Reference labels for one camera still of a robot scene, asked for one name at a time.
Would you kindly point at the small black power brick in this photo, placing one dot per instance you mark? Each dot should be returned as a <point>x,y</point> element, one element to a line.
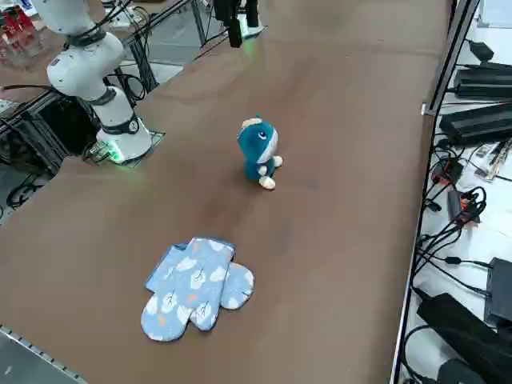
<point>482,50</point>

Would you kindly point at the black box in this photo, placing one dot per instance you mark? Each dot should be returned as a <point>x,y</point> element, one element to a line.
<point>500,288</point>

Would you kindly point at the rounded black device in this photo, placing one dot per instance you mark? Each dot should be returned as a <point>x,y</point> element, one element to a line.
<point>460,372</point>

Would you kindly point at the grey adapter with orange plugs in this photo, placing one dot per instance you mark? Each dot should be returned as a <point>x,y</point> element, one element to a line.
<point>456,204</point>

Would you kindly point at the small teal plush doll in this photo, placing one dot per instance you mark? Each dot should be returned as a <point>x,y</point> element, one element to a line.
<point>252,144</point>

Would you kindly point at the long black power supply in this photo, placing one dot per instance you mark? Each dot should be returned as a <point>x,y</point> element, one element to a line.
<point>484,80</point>
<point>476,124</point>

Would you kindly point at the clear shelf with red packets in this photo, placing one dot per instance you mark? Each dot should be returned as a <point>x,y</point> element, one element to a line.
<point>20,36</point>

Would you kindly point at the printed white packets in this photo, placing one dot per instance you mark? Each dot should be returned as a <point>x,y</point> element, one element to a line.
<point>494,158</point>

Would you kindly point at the orange and black device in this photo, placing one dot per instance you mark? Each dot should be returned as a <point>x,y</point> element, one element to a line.
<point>450,171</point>

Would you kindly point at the long black case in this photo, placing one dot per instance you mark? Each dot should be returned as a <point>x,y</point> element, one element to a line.
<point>460,328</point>

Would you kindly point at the silver aluminium frame post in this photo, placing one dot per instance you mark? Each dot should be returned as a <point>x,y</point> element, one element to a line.
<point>448,60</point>

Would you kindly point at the black equipment frame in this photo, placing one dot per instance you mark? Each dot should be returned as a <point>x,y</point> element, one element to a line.
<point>48,132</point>

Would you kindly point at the blue cloud-print oven mitt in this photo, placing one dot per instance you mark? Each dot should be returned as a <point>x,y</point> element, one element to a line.
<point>240,284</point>
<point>176,296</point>

